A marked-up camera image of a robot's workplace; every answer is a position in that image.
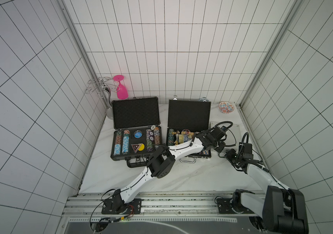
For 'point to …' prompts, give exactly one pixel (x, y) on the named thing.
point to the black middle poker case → (187, 118)
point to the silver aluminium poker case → (232, 141)
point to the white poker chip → (153, 127)
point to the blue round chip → (138, 134)
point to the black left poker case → (129, 115)
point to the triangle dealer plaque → (136, 146)
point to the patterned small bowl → (226, 107)
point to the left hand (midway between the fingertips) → (218, 147)
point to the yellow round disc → (141, 147)
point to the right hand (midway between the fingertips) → (226, 152)
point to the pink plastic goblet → (121, 91)
